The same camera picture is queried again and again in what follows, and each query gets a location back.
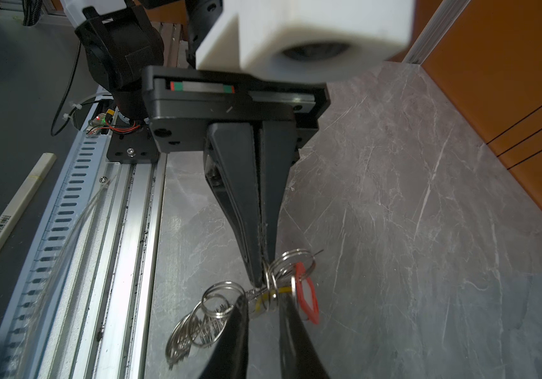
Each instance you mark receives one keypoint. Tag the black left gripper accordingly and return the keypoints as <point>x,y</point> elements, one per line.
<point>184,103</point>

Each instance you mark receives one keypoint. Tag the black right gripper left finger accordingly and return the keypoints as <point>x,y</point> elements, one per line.
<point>231,354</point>

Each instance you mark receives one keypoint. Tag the white barcode label strip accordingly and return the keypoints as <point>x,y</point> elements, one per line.
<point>21,199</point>

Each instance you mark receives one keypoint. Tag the aluminium corner post left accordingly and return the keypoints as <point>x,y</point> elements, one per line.
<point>439,24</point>

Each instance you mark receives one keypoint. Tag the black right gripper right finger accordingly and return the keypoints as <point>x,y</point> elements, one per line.
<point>298,358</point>

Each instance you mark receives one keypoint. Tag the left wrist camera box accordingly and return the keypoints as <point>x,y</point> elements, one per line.
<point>305,42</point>

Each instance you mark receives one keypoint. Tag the red key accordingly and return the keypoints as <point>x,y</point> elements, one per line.
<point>305,296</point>

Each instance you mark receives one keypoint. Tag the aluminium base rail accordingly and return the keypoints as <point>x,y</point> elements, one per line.
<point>81,305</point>

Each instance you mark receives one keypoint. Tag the metal key holder with rings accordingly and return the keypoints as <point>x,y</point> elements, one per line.
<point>204,324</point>

